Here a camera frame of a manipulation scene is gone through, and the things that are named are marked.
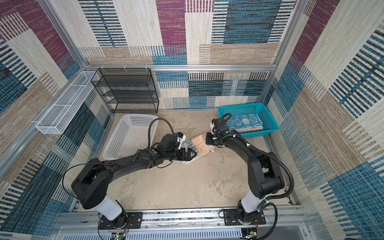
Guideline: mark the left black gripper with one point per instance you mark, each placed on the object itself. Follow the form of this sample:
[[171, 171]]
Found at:
[[187, 157]]

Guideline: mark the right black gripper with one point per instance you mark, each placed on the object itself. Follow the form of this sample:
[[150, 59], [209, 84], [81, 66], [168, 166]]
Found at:
[[208, 141]]

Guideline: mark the red pattern towel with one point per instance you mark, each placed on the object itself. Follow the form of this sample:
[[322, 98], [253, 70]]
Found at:
[[198, 144]]

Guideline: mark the blue bunny pattern towel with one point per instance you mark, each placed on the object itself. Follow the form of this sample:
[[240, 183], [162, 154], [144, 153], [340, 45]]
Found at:
[[245, 123]]

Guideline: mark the white plastic laundry basket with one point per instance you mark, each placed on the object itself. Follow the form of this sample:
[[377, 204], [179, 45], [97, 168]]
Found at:
[[133, 132]]

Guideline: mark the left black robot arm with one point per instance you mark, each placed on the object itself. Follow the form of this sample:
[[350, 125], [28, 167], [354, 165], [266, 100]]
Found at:
[[91, 184]]

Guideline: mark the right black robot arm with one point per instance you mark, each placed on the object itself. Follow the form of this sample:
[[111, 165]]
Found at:
[[268, 177]]

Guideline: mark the teal plastic basket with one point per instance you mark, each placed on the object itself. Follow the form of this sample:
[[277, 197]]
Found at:
[[269, 123]]

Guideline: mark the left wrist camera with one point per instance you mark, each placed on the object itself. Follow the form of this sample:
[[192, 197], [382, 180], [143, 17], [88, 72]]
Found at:
[[170, 142]]

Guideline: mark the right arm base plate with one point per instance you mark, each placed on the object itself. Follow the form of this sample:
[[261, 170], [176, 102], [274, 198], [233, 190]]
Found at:
[[237, 217]]

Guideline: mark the black wire shelf rack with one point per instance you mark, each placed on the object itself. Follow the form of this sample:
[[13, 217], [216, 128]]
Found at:
[[127, 90]]

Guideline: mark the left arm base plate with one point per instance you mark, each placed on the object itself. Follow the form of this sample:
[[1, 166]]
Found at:
[[125, 221]]

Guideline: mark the aluminium mounting rail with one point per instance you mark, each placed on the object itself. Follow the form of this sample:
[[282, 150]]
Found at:
[[288, 223]]

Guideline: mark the white wire mesh tray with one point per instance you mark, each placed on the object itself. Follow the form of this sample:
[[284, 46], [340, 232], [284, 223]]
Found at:
[[59, 116]]

